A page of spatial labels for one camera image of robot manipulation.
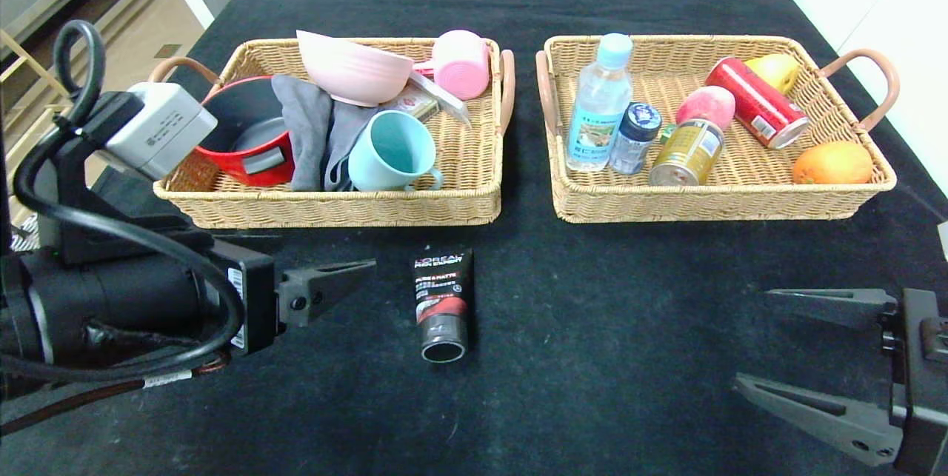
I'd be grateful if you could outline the red soda can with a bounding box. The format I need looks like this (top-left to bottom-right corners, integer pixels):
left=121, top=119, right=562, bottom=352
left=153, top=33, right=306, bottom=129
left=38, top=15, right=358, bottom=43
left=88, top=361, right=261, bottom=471
left=704, top=57, right=811, bottom=150

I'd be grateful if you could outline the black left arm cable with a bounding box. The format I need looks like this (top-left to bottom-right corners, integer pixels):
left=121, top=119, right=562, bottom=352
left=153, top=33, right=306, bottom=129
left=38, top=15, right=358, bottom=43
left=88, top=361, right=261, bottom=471
left=13, top=19, right=245, bottom=384

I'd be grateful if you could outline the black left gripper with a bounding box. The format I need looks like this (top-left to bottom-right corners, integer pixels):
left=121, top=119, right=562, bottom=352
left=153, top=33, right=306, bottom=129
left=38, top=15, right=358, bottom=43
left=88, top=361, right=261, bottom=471
left=84, top=238, right=378, bottom=356

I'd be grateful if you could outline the yellow pear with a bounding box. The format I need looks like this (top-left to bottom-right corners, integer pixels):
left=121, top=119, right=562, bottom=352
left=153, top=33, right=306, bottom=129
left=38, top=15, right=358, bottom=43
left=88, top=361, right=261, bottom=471
left=744, top=54, right=801, bottom=96

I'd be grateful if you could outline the gold drink can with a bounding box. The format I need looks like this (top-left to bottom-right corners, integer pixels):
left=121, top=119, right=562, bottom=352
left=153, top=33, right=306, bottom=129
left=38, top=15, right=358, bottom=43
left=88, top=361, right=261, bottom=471
left=649, top=118, right=726, bottom=187

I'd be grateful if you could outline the red black braided cable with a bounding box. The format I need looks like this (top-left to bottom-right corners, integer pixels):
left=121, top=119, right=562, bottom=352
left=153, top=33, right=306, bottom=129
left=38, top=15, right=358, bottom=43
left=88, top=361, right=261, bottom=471
left=0, top=354, right=232, bottom=438

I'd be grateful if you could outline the pink measuring cup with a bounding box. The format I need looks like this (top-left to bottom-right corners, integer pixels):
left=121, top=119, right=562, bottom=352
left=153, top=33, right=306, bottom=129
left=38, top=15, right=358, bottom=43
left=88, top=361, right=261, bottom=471
left=413, top=30, right=491, bottom=101

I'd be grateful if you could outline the teal mug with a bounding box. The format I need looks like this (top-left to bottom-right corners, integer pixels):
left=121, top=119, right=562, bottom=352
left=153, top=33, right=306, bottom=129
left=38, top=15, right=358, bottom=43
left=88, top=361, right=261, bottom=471
left=348, top=110, right=445, bottom=192

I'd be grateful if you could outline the small bottle dark blue cap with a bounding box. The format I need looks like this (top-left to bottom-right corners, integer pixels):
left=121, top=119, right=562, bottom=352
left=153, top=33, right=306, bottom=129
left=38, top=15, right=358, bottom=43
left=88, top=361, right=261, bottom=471
left=608, top=102, right=663, bottom=176

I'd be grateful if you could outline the red apple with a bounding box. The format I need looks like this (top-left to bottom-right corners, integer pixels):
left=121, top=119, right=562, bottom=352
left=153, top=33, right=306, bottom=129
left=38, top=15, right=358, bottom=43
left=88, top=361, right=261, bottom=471
left=675, top=86, right=737, bottom=130

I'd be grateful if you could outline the black face wash tube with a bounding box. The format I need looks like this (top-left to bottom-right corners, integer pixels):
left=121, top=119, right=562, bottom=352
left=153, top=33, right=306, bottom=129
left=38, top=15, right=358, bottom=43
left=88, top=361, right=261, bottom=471
left=413, top=247, right=475, bottom=364

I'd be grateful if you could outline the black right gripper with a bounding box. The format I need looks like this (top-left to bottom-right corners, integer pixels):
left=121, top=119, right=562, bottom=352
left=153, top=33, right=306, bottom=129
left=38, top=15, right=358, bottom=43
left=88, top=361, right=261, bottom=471
left=731, top=287, right=948, bottom=476

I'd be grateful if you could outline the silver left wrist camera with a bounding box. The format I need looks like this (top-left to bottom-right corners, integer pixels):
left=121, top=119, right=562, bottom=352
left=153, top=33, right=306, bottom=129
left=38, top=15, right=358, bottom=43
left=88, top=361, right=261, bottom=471
left=96, top=82, right=218, bottom=181

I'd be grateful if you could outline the small green tin box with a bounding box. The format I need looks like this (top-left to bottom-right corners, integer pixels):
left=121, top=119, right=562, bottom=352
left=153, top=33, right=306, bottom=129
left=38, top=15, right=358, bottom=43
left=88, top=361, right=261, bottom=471
left=384, top=85, right=439, bottom=123

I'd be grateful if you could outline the light wooden rack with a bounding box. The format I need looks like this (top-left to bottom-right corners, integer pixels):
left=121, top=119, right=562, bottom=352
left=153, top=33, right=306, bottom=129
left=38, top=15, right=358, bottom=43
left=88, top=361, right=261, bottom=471
left=0, top=28, right=71, bottom=114

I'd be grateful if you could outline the silver tube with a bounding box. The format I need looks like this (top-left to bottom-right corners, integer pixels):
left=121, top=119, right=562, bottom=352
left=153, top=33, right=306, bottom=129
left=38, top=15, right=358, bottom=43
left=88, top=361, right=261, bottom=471
left=410, top=70, right=473, bottom=127

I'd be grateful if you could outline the red cooking pot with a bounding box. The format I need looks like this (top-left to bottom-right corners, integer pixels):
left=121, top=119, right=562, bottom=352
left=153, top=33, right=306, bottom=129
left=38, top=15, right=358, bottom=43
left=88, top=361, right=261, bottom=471
left=194, top=75, right=297, bottom=188

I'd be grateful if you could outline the grey towel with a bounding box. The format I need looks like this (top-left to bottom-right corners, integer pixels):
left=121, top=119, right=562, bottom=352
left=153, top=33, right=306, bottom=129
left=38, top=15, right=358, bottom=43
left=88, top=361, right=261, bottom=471
left=270, top=74, right=380, bottom=193

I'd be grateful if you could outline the clear water bottle blue cap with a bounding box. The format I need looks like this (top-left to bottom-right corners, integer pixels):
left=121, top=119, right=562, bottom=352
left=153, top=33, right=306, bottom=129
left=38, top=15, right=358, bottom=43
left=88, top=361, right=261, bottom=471
left=565, top=33, right=635, bottom=172

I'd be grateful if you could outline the pink bowl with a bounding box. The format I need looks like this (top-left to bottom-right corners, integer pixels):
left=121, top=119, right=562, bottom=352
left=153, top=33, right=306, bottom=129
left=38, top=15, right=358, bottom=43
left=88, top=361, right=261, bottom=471
left=296, top=30, right=415, bottom=108

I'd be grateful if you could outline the orange fruit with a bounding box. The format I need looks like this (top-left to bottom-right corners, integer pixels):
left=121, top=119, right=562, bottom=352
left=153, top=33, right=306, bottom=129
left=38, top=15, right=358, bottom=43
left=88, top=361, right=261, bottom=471
left=791, top=141, right=875, bottom=185

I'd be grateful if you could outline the wicker basket with brown handles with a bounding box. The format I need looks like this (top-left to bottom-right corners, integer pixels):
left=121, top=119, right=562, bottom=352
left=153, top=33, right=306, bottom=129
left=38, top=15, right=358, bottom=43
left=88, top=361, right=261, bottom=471
left=148, top=37, right=516, bottom=230
left=535, top=35, right=901, bottom=224

